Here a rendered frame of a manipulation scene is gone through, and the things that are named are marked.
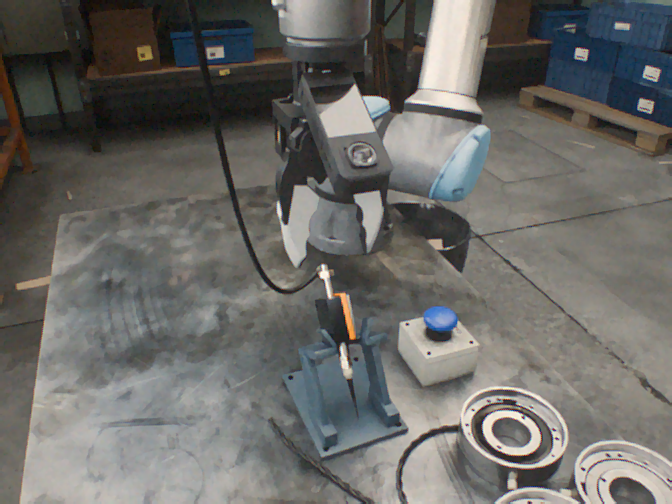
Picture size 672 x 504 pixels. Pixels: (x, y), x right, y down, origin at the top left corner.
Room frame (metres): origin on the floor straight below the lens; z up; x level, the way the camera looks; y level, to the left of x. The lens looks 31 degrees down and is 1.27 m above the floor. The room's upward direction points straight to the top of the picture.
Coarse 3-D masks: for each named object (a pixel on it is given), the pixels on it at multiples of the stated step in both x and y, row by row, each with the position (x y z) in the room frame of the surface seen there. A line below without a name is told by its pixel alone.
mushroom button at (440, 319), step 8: (432, 312) 0.52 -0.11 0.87; (440, 312) 0.52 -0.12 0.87; (448, 312) 0.52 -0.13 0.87; (424, 320) 0.52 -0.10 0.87; (432, 320) 0.51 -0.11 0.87; (440, 320) 0.51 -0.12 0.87; (448, 320) 0.51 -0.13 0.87; (456, 320) 0.51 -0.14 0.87; (432, 328) 0.50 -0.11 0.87; (440, 328) 0.50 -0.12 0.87; (448, 328) 0.50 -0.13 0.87
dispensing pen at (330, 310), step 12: (324, 276) 0.49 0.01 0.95; (324, 288) 0.48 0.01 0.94; (324, 300) 0.46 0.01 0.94; (336, 300) 0.46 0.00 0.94; (324, 312) 0.46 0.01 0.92; (336, 312) 0.45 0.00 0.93; (324, 324) 0.46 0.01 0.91; (336, 324) 0.45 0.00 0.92; (336, 336) 0.44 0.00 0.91; (348, 336) 0.44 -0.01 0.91; (348, 348) 0.45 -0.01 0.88; (348, 360) 0.44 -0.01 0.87; (348, 372) 0.43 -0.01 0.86; (348, 384) 0.43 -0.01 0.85
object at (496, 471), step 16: (480, 400) 0.43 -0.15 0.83; (496, 400) 0.43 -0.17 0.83; (528, 400) 0.42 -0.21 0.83; (544, 400) 0.42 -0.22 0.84; (464, 416) 0.40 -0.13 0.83; (496, 416) 0.40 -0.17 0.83; (512, 416) 0.40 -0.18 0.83; (544, 416) 0.40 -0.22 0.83; (560, 416) 0.39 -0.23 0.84; (464, 432) 0.37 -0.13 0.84; (496, 432) 0.40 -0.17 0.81; (512, 432) 0.40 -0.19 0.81; (528, 432) 0.39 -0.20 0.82; (560, 432) 0.38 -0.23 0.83; (464, 448) 0.37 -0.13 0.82; (480, 448) 0.35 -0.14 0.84; (512, 448) 0.36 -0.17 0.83; (528, 448) 0.36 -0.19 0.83; (560, 448) 0.36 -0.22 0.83; (480, 464) 0.35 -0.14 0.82; (496, 464) 0.34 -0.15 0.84; (512, 464) 0.34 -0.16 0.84; (528, 464) 0.34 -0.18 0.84; (544, 464) 0.33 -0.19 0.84; (560, 464) 0.35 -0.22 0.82; (496, 480) 0.34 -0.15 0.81; (528, 480) 0.33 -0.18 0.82; (544, 480) 0.34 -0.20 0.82
